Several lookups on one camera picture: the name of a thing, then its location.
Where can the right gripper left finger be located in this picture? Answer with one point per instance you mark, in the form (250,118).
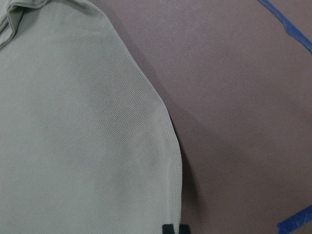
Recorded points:
(167,229)

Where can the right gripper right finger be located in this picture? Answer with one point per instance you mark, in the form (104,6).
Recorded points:
(184,229)

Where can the olive green long-sleeve shirt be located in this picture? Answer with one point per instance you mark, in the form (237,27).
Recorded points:
(87,145)

